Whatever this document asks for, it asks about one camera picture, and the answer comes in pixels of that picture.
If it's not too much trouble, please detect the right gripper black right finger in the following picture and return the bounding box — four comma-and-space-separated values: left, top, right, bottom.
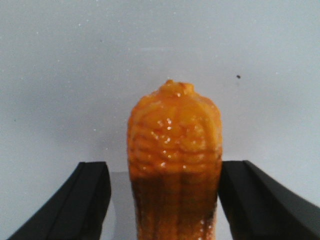
218, 160, 320, 240

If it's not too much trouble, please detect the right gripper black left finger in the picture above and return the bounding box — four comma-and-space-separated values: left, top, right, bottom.
10, 161, 112, 240

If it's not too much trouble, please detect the orange plastic corn cob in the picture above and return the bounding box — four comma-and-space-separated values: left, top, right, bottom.
127, 80, 223, 240

